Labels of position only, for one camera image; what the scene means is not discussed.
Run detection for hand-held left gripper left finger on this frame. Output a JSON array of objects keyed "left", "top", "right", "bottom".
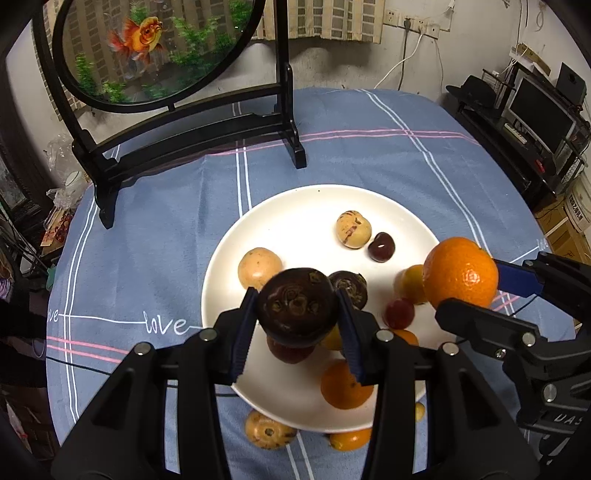
[{"left": 51, "top": 287, "right": 259, "bottom": 480}]

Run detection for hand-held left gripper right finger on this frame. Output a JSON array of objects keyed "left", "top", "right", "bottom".
[{"left": 336, "top": 288, "right": 541, "bottom": 480}]

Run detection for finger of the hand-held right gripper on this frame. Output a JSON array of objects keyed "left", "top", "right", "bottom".
[
  {"left": 493, "top": 251, "right": 591, "bottom": 324},
  {"left": 436, "top": 298, "right": 541, "bottom": 365}
]

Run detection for round orange mandarin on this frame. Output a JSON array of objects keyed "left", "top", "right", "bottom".
[
  {"left": 329, "top": 428, "right": 372, "bottom": 452},
  {"left": 321, "top": 360, "right": 376, "bottom": 411}
]

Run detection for large navel orange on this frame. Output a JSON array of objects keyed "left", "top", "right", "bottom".
[{"left": 422, "top": 237, "right": 500, "bottom": 309}]

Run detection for dark brown mangosteen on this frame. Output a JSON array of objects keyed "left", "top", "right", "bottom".
[
  {"left": 257, "top": 267, "right": 340, "bottom": 347},
  {"left": 328, "top": 271, "right": 369, "bottom": 310}
]

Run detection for brownish yellow pepino melon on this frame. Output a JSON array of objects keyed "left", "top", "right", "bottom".
[{"left": 238, "top": 248, "right": 283, "bottom": 291}]

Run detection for pale yellow pepino melon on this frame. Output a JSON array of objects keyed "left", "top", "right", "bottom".
[{"left": 335, "top": 210, "right": 373, "bottom": 250}]

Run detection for white oval plate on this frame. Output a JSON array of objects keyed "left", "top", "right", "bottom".
[{"left": 201, "top": 184, "right": 441, "bottom": 433}]

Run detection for large red tomato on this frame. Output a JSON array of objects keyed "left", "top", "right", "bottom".
[{"left": 267, "top": 336, "right": 317, "bottom": 364}]

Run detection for small red cherry tomato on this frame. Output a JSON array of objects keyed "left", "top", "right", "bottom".
[{"left": 384, "top": 298, "right": 415, "bottom": 330}]

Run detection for brown cardboard box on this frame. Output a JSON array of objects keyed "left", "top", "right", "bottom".
[{"left": 536, "top": 196, "right": 587, "bottom": 259}]

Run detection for small yellow-orange mandarin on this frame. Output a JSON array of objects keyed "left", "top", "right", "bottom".
[{"left": 394, "top": 264, "right": 428, "bottom": 305}]

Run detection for purple-striped yellow pepino melon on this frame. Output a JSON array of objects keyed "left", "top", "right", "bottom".
[{"left": 245, "top": 410, "right": 297, "bottom": 450}]

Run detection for white printed box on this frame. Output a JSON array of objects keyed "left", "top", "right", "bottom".
[{"left": 566, "top": 175, "right": 591, "bottom": 234}]

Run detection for black media stand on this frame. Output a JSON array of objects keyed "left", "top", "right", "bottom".
[{"left": 455, "top": 99, "right": 591, "bottom": 208}]

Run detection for blue striped tablecloth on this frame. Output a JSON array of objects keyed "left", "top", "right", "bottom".
[{"left": 46, "top": 88, "right": 578, "bottom": 480}]

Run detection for black computer monitor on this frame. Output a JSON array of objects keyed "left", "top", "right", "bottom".
[{"left": 508, "top": 76, "right": 578, "bottom": 155}]

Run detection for black hat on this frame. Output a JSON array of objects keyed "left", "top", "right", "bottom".
[{"left": 445, "top": 75, "right": 502, "bottom": 109}]

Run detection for black speaker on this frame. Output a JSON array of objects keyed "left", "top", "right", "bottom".
[{"left": 555, "top": 62, "right": 588, "bottom": 104}]

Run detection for black framed goldfish screen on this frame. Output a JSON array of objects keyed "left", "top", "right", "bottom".
[{"left": 32, "top": 0, "right": 308, "bottom": 230}]

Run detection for clear plastic bag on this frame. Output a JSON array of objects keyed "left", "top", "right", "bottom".
[{"left": 46, "top": 134, "right": 88, "bottom": 185}]

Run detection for thin black cable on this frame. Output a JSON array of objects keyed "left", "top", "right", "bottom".
[{"left": 45, "top": 295, "right": 539, "bottom": 398}]

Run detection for white power cable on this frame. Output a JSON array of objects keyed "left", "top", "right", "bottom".
[{"left": 373, "top": 30, "right": 426, "bottom": 89}]

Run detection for white wall socket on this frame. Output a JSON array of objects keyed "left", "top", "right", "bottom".
[{"left": 402, "top": 16, "right": 441, "bottom": 38}]

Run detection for bamboo wall blind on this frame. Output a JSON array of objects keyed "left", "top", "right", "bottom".
[{"left": 252, "top": 0, "right": 386, "bottom": 44}]

